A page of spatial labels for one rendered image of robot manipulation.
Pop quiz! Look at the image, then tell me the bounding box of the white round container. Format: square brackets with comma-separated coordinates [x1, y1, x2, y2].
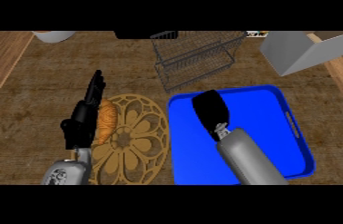
[30, 30, 78, 44]

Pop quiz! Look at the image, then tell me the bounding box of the round tan floral placemat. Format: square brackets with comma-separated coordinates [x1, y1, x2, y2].
[87, 93, 171, 186]

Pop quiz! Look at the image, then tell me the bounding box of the grey open box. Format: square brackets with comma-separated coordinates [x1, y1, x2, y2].
[258, 30, 343, 77]

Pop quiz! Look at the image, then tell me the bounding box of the brown croissant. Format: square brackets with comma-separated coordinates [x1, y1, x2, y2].
[94, 98, 118, 146]

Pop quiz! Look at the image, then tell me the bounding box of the black appliance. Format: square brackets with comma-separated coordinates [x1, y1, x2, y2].
[113, 30, 178, 40]

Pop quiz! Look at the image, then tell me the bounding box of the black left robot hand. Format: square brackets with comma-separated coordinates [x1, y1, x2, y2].
[59, 69, 107, 151]

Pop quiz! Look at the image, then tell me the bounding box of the blue plastic tray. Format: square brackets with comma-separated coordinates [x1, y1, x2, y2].
[165, 84, 316, 186]

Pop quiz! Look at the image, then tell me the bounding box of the small printed package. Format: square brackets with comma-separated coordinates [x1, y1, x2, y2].
[245, 30, 270, 38]

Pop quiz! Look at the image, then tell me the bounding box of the dark wire tiered basket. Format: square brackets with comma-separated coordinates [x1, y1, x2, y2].
[149, 30, 248, 94]

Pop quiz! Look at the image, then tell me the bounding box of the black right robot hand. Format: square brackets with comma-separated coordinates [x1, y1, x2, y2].
[190, 89, 233, 142]

